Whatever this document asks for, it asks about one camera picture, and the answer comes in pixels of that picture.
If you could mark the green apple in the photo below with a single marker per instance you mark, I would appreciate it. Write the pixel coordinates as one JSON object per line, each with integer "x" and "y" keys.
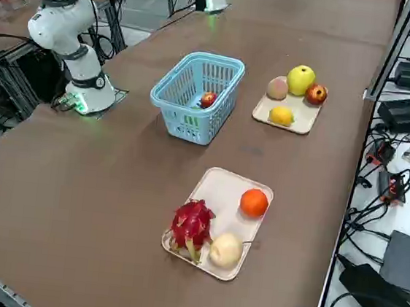
{"x": 195, "y": 107}

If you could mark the red apple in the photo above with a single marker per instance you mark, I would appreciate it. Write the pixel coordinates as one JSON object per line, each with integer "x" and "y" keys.
{"x": 208, "y": 100}

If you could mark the beige plastic tray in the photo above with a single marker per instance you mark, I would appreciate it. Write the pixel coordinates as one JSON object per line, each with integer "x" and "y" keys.
{"x": 304, "y": 116}
{"x": 223, "y": 188}

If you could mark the orange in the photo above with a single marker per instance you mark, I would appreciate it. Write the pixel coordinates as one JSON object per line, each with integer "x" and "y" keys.
{"x": 254, "y": 202}

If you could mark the yellow lemon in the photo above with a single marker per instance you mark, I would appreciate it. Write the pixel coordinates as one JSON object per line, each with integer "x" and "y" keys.
{"x": 280, "y": 116}

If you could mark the light blue plastic basket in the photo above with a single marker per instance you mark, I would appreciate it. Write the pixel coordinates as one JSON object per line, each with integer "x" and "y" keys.
{"x": 219, "y": 57}

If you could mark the red dragon fruit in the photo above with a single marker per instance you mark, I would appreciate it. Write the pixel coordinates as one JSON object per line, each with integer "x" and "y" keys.
{"x": 192, "y": 222}

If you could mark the pink peach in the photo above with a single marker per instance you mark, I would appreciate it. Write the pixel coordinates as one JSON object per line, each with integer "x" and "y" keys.
{"x": 278, "y": 88}

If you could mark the pale round pear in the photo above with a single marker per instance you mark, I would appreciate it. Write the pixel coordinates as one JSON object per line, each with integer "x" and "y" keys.
{"x": 226, "y": 251}

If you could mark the large yellow-green fruit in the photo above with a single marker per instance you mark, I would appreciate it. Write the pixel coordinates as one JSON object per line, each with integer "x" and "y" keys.
{"x": 300, "y": 81}

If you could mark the red pomegranate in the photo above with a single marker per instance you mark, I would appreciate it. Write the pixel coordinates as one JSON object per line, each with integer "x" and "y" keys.
{"x": 316, "y": 95}

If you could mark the black orange electronic device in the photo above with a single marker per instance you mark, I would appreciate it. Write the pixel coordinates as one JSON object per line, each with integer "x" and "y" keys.
{"x": 392, "y": 188}
{"x": 383, "y": 152}

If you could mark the dark grey box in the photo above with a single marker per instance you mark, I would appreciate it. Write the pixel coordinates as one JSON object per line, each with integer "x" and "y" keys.
{"x": 406, "y": 262}

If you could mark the aluminium frame post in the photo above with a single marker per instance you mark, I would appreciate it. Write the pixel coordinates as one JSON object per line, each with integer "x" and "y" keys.
{"x": 393, "y": 52}

